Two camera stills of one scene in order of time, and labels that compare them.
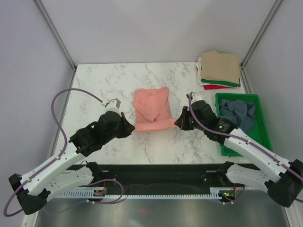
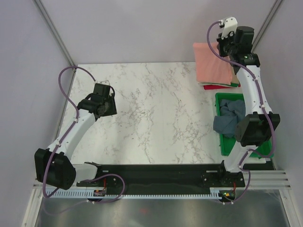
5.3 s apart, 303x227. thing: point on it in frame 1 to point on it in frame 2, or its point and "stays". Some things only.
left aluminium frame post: x=56 y=33 stays
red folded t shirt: x=208 y=87 stays
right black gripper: x=182 y=121 to x=221 y=41
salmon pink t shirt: x=153 y=109 to x=211 y=67
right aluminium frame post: x=259 y=34 stays
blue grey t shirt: x=241 y=113 stays
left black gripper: x=128 y=127 to x=113 y=110
